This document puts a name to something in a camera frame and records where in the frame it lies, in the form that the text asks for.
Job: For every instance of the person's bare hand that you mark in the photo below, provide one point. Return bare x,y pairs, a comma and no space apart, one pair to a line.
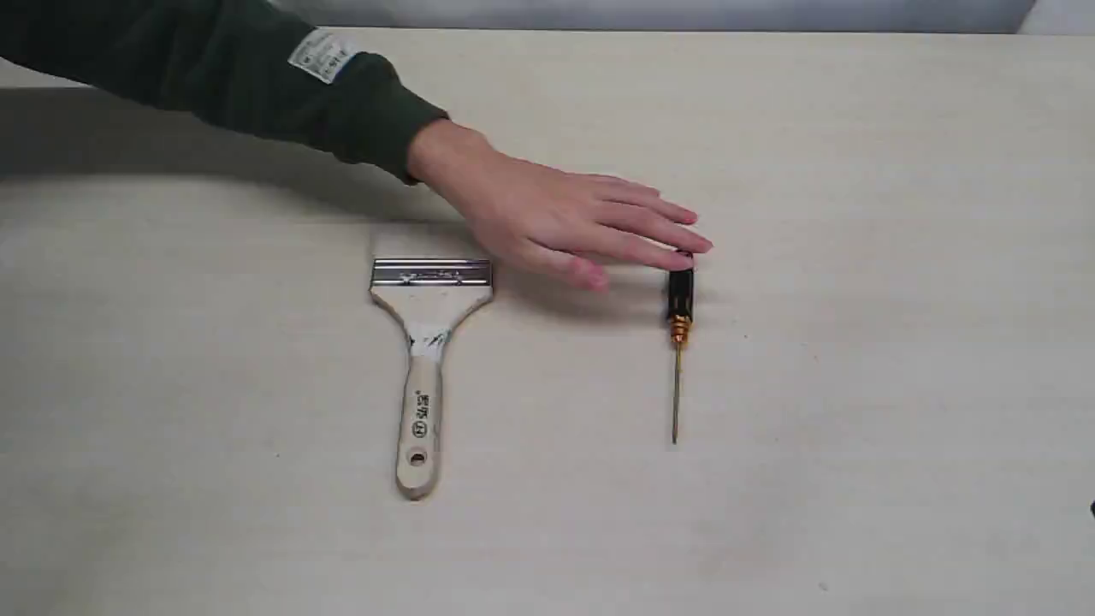
550,221

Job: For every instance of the black and gold screwdriver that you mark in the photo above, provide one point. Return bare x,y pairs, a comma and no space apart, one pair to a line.
680,295

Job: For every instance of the wide wooden-handled paint brush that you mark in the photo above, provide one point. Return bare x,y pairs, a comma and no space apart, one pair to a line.
429,278

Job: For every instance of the dark green sleeved forearm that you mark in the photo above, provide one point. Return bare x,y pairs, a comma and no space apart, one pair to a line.
245,66

